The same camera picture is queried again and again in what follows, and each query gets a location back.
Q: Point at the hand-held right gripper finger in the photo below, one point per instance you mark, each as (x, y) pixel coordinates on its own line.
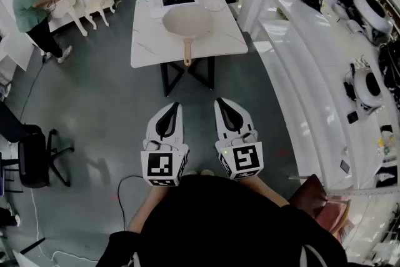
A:
(245, 122)
(220, 125)

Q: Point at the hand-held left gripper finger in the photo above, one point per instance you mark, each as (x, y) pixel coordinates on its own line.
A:
(178, 128)
(154, 125)

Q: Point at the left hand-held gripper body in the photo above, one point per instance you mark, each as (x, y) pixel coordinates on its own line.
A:
(159, 164)

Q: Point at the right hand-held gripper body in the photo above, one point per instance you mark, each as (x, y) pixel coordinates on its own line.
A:
(245, 159)

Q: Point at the person's left forearm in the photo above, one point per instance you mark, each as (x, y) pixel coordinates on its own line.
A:
(147, 206)

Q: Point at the person's right forearm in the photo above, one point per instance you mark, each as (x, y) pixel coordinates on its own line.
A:
(262, 190)

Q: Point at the person's left shoe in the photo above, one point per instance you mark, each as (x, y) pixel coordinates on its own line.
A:
(191, 172)

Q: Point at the person's shoe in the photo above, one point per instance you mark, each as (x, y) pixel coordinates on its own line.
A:
(207, 171)
(191, 172)

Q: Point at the person's right shoe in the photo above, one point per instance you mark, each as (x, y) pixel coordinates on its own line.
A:
(207, 171)

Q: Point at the person's black shirt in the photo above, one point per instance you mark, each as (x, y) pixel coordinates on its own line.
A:
(225, 222)

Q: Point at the brown wooden chair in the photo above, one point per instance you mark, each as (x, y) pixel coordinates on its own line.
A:
(309, 197)

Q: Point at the white metal shelving rack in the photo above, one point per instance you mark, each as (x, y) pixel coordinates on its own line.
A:
(300, 50)

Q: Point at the small dark phone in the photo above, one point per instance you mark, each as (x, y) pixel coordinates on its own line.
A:
(345, 166)

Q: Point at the small black box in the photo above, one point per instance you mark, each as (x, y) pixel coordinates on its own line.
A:
(353, 117)

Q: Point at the white round plate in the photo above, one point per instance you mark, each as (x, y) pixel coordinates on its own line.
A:
(214, 5)

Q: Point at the white round device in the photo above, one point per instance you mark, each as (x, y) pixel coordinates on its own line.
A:
(372, 12)
(364, 87)

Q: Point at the black swivel office chair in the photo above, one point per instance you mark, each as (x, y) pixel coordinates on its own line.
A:
(32, 162)

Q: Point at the white ornate stool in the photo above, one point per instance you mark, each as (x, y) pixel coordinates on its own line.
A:
(98, 4)

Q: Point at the black table leg frame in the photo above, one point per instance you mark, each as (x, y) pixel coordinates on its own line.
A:
(164, 78)

